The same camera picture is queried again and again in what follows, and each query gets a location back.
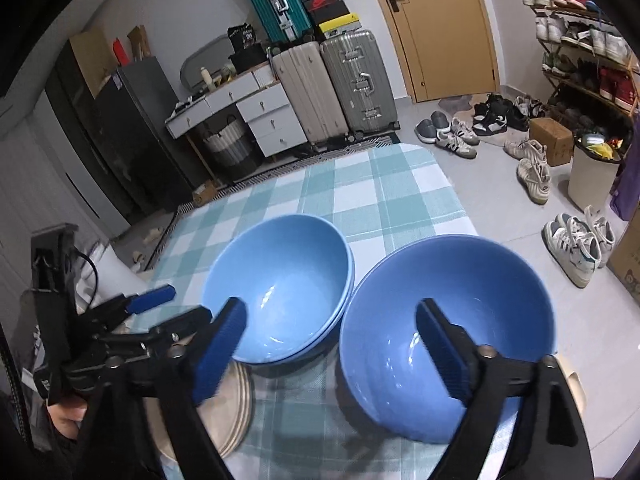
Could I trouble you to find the beige suitcase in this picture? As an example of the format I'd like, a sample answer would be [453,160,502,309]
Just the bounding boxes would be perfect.
[271,41,348,145]

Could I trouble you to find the woven laundry basket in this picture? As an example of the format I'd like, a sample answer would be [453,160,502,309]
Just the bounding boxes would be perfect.
[202,114,259,179]

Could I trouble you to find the stacked shoe boxes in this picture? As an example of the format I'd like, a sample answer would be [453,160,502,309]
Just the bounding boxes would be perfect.
[302,0,361,42]

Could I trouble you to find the white drawer desk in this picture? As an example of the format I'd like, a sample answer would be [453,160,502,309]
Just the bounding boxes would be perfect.
[165,63,308,183]

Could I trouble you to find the person's left hand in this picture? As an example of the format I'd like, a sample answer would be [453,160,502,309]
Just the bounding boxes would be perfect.
[47,396,88,440]

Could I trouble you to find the purple bag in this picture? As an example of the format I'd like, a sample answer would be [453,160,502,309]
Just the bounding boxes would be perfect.
[610,116,640,221]

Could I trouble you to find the light blue bowl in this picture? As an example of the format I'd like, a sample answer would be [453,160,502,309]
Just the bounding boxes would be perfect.
[201,214,349,366]

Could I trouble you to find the black refrigerator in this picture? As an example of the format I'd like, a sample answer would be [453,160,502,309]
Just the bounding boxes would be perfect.
[96,56,208,212]

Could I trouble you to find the silver suitcase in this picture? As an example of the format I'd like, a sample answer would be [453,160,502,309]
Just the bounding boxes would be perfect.
[320,29,399,136]

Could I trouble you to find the small brown cardboard box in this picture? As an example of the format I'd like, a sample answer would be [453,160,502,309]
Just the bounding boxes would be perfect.
[529,117,574,167]

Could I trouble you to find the oval mirror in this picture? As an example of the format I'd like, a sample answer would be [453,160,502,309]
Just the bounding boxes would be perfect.
[180,35,234,93]

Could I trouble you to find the cream plate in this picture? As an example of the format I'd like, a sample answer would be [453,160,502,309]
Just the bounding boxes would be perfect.
[144,361,254,464]

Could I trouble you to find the wooden door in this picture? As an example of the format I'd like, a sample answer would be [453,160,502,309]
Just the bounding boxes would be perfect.
[378,0,499,102]

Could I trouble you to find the green printed cardboard box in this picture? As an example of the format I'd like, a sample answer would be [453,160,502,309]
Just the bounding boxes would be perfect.
[608,214,640,302]

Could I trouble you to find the beige slipper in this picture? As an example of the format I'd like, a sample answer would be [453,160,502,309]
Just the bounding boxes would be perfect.
[554,352,587,416]

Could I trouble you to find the teal suitcase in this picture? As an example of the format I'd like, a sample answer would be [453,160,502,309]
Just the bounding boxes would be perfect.
[250,0,314,47]

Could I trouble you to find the white green sneakers pair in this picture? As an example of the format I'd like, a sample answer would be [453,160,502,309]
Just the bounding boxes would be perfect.
[541,205,616,288]

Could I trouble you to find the white electric kettle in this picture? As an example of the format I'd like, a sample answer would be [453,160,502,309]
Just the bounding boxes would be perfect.
[75,243,148,312]

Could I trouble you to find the shoe rack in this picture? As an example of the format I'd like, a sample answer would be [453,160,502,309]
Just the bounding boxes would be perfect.
[522,0,639,141]

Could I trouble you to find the white trash bin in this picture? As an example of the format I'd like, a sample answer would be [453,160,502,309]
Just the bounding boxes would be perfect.
[567,133,622,210]

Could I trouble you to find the checkered teal tablecloth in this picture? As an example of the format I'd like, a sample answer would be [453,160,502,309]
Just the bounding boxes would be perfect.
[141,144,474,479]

